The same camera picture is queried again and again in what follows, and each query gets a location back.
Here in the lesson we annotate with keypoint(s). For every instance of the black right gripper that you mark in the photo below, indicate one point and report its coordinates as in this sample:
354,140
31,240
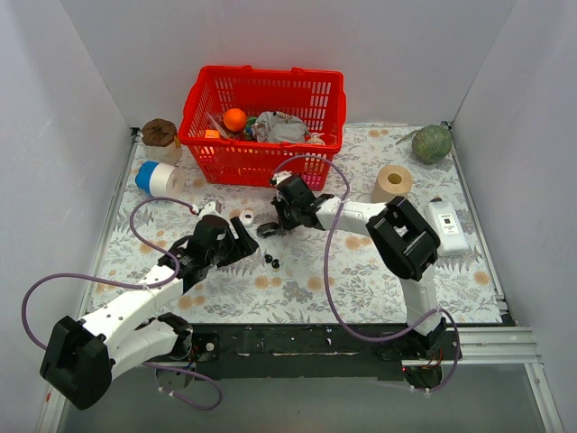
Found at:
279,213

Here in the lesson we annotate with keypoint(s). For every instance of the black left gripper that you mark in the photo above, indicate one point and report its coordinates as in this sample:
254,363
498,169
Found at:
237,243

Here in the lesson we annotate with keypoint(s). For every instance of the black earbud charging case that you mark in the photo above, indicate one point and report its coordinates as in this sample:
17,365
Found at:
268,229

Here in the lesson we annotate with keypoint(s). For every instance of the white earbud charging case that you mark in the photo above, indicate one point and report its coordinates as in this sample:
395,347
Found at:
246,217

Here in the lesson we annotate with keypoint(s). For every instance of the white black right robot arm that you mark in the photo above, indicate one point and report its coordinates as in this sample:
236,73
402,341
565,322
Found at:
407,245

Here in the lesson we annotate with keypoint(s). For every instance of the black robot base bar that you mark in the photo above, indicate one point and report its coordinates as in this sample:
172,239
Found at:
251,351

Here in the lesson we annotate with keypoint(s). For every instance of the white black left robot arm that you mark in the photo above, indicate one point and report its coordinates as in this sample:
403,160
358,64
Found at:
85,355

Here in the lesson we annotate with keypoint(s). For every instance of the cream plush toy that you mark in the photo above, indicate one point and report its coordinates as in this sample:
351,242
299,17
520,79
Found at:
316,138

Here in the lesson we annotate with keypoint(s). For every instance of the floral patterned table mat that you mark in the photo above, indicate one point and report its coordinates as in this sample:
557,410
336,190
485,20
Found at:
251,291

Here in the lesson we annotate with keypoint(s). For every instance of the crumpled silver foil bag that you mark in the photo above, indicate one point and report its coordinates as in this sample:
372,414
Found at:
279,127

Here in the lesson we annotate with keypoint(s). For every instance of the red plastic shopping basket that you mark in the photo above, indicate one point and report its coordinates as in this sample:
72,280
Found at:
315,96

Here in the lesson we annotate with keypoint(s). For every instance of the beige tape roll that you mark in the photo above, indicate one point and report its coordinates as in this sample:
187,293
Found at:
392,181

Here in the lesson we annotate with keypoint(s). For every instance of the blue white tape roll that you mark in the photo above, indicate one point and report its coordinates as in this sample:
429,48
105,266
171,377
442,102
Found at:
159,179

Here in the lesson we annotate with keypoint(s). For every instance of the orange fruit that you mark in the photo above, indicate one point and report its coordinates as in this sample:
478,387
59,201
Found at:
235,119

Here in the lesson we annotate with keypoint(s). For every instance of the small orange box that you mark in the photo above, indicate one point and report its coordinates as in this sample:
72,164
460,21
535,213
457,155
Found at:
212,134

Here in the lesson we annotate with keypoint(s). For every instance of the white plastic bottle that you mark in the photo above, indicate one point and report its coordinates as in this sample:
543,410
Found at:
442,217

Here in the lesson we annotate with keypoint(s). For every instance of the green melon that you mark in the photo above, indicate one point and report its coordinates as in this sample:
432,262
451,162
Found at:
430,144

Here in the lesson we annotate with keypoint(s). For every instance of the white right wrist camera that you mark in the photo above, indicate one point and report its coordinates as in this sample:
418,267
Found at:
278,177

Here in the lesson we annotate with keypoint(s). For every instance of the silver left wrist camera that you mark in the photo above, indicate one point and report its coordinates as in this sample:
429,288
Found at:
212,208

